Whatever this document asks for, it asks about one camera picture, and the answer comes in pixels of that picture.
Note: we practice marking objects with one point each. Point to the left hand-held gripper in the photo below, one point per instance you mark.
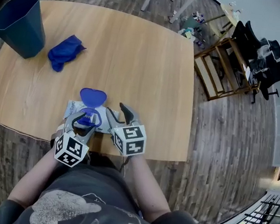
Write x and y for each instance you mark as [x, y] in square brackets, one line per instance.
[71, 149]

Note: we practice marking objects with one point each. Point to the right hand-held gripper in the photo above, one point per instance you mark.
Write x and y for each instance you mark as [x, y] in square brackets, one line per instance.
[131, 140]

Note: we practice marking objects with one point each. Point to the wet wipe pack purple lid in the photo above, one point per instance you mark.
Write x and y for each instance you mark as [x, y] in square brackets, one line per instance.
[93, 97]

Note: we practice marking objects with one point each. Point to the person's right forearm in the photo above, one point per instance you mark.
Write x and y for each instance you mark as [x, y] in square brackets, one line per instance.
[149, 193]

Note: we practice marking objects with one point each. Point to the person's left forearm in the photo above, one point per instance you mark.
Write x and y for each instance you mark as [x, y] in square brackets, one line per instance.
[35, 179]

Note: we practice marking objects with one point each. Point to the blue cloth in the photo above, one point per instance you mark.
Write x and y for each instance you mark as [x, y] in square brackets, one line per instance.
[64, 51]

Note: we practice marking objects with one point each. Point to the person's dark printed t-shirt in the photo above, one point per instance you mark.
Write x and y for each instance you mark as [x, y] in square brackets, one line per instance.
[90, 205]

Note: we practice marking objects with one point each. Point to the wooden shelf rack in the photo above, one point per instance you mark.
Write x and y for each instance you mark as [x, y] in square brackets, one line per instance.
[223, 69]

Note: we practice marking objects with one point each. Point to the pile of small floor clutter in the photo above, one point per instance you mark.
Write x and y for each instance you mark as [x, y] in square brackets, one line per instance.
[193, 28]

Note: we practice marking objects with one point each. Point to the dark teal waste bin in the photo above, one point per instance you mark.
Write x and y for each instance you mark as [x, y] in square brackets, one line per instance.
[20, 27]

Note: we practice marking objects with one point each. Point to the black office chair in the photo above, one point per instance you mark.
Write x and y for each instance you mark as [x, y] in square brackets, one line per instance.
[274, 47]
[253, 34]
[268, 78]
[239, 37]

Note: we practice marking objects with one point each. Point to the small light wooden table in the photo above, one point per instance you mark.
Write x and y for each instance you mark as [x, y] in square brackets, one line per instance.
[228, 15]

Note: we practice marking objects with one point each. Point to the clear plastic chair cover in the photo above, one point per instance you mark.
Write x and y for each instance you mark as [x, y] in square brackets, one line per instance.
[264, 52]

